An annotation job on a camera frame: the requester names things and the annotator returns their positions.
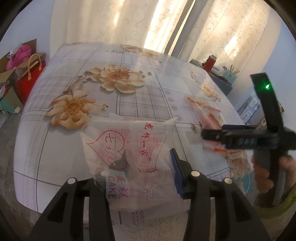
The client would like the red orange snack wrapper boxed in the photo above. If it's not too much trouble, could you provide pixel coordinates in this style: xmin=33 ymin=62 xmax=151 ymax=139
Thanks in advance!
xmin=186 ymin=97 xmax=245 ymax=157

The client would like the clear cake plastic bag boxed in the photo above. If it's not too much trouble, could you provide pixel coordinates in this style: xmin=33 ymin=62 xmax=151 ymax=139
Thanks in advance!
xmin=80 ymin=115 xmax=181 ymax=211

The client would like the olive green sleeve forearm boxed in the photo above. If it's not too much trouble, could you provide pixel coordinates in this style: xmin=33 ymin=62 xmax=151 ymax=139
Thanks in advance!
xmin=254 ymin=186 xmax=295 ymax=219

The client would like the blue plastic trash basin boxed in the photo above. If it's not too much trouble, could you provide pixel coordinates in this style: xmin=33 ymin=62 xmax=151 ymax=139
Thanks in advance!
xmin=241 ymin=174 xmax=250 ymax=195

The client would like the person's right hand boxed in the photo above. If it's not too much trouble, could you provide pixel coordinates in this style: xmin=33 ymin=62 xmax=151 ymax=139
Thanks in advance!
xmin=251 ymin=154 xmax=296 ymax=194

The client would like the tissue roll multipack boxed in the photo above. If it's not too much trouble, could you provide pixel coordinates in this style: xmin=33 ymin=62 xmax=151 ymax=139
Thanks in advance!
xmin=238 ymin=96 xmax=260 ymax=125

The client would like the dark grey cabinet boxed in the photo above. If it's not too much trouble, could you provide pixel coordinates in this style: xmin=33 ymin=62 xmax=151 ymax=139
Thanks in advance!
xmin=190 ymin=59 xmax=233 ymax=96

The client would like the teal utensil basket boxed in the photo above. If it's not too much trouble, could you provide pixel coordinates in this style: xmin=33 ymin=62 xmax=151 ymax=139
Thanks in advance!
xmin=222 ymin=69 xmax=237 ymax=84

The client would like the right lace curtain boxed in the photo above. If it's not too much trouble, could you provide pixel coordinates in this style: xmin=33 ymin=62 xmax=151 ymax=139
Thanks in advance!
xmin=179 ymin=1 xmax=270 ymax=70

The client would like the lace curtain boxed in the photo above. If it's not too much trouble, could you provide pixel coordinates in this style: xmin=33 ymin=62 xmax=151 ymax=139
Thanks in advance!
xmin=179 ymin=1 xmax=270 ymax=70
xmin=49 ymin=0 xmax=172 ymax=56

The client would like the teal cardboard box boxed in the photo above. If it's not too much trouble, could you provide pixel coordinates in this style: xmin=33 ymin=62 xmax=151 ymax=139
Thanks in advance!
xmin=0 ymin=87 xmax=23 ymax=113

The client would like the red gift bag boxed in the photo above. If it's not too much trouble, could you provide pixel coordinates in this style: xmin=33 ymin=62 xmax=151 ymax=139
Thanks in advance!
xmin=16 ymin=53 xmax=46 ymax=105

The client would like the floral tablecloth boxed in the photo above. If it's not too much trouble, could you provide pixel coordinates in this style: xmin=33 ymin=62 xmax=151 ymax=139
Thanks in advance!
xmin=13 ymin=43 xmax=252 ymax=212

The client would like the brown cardboard box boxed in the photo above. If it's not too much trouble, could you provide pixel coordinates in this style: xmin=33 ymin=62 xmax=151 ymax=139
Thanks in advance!
xmin=1 ymin=39 xmax=46 ymax=83

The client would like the left lace curtain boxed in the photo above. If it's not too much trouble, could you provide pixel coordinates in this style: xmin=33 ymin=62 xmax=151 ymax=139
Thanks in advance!
xmin=49 ymin=0 xmax=172 ymax=56

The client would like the pink plastic bag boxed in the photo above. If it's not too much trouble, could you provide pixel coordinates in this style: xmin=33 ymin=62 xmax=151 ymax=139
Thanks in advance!
xmin=6 ymin=45 xmax=32 ymax=71

